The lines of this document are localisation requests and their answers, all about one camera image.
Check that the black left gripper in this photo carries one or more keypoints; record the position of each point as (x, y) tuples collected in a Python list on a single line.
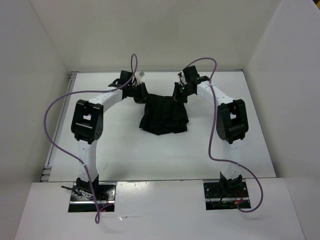
[(142, 98)]

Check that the metal base plate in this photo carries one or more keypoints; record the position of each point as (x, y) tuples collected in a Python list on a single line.
[(217, 199), (83, 202)]

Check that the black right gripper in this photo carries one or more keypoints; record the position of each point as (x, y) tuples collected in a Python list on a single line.
[(176, 95)]

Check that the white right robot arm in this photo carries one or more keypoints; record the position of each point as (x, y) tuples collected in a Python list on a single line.
[(231, 121)]

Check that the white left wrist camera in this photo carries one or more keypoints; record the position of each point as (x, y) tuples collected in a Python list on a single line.
[(138, 78)]

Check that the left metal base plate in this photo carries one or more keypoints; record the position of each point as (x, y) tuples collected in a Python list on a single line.
[(83, 202)]

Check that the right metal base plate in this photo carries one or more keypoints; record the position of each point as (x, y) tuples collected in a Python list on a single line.
[(217, 199)]

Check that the black pleated skirt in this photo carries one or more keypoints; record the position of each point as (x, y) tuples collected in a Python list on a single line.
[(163, 115)]

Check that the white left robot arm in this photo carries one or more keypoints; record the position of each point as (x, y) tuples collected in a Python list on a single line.
[(88, 124)]

